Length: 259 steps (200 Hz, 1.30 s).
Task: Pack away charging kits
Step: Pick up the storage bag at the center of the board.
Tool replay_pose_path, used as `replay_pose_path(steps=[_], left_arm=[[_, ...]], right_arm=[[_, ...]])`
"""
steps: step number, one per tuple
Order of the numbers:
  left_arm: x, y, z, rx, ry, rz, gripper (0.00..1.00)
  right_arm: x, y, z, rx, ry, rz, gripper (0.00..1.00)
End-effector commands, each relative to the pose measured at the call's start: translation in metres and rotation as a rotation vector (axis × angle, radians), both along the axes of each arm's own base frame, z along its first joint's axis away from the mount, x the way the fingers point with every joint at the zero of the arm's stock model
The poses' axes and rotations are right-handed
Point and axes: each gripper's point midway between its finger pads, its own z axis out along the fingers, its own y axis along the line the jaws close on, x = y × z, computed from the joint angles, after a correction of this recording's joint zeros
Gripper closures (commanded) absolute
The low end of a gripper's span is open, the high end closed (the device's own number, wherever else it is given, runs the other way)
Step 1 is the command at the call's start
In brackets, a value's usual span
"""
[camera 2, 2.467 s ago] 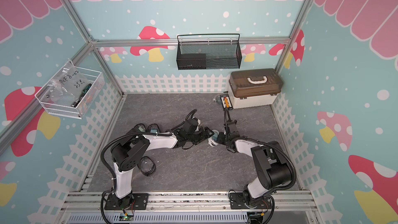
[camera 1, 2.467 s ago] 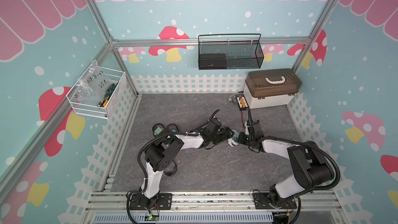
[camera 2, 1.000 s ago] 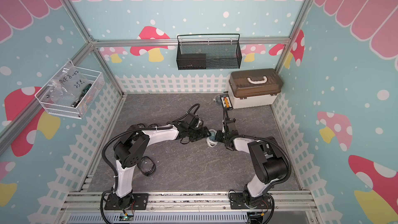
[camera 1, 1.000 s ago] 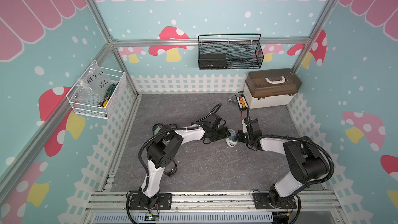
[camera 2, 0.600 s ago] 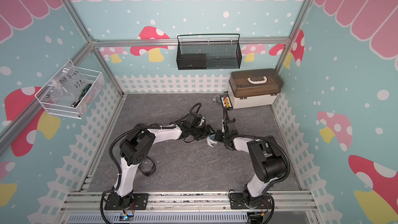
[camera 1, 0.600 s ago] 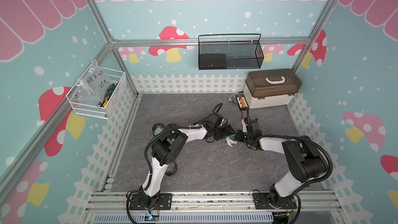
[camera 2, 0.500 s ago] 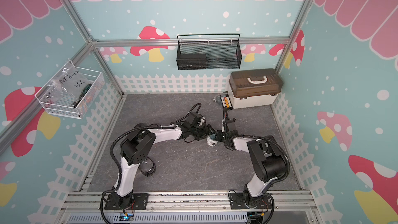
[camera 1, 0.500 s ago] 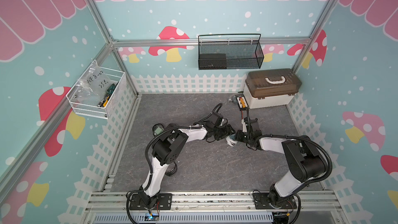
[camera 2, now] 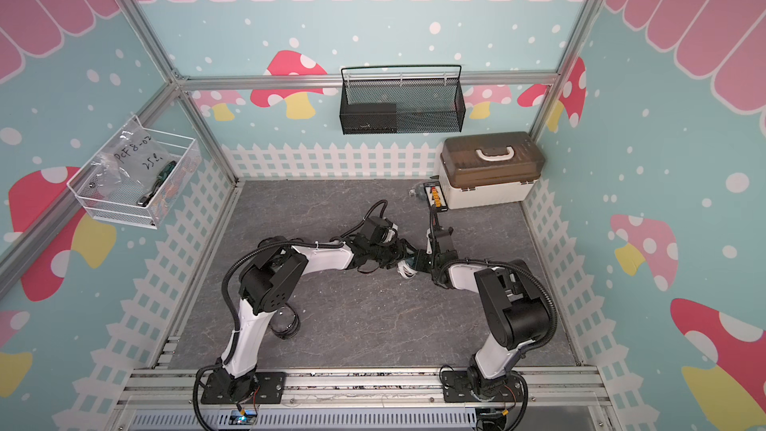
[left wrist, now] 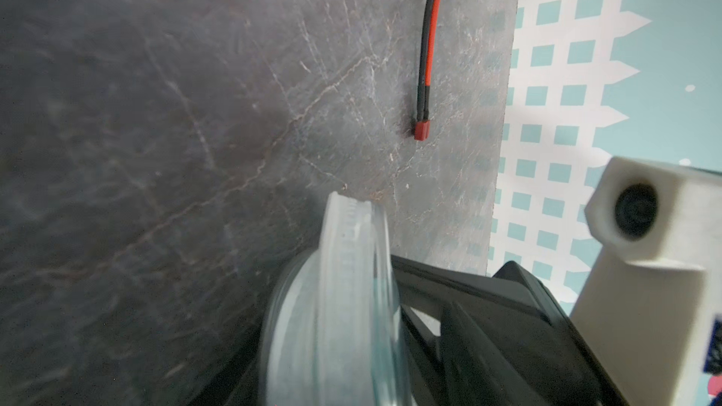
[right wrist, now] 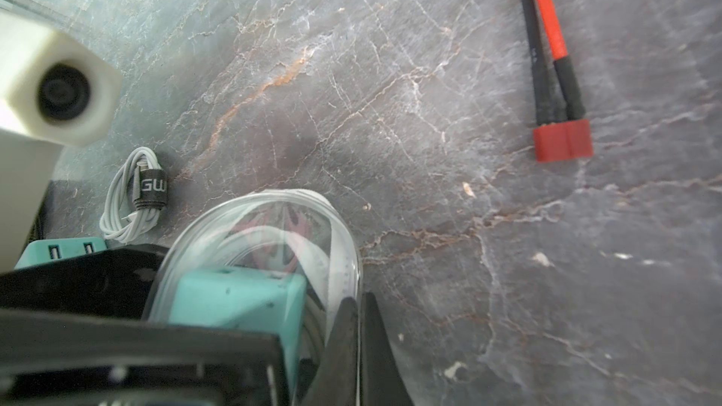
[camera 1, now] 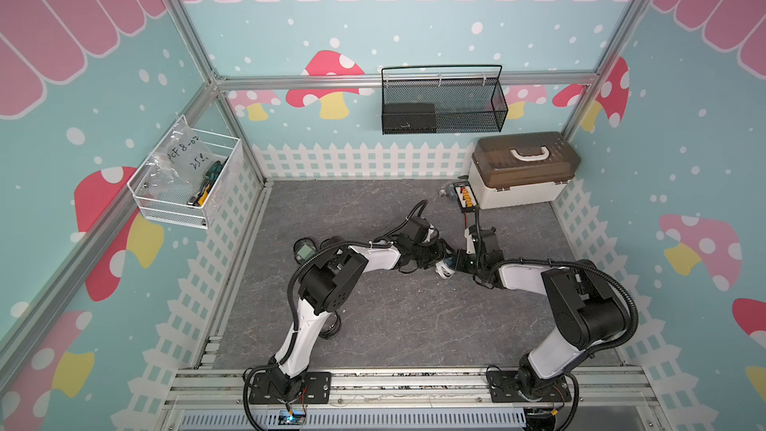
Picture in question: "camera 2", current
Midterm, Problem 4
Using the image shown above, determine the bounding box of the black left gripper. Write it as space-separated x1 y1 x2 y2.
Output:
368 237 418 269

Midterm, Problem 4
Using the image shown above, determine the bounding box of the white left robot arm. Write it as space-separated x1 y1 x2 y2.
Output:
221 215 408 379

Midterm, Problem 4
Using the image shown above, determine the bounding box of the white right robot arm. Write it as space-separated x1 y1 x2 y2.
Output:
426 209 559 384

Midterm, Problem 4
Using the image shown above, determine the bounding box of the black yellow battery charger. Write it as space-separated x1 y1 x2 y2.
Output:
424 181 449 213

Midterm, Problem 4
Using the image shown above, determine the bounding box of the brown lid storage box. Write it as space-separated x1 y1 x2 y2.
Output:
439 132 546 210

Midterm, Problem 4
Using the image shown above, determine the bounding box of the black box in basket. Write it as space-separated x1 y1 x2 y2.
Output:
339 103 398 135

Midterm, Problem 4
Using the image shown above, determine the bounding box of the green tool in basket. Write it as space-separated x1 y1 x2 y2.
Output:
137 161 177 208

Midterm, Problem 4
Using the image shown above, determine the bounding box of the clear labelled plastic bag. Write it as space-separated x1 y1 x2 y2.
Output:
88 118 178 205

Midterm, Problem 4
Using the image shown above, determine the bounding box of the black wire mesh wall basket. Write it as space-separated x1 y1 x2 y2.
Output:
340 64 467 134

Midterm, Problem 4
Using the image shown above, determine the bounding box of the white wire wall basket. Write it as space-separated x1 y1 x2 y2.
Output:
67 116 201 229

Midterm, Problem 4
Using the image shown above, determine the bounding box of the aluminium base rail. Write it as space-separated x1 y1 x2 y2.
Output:
106 367 620 430

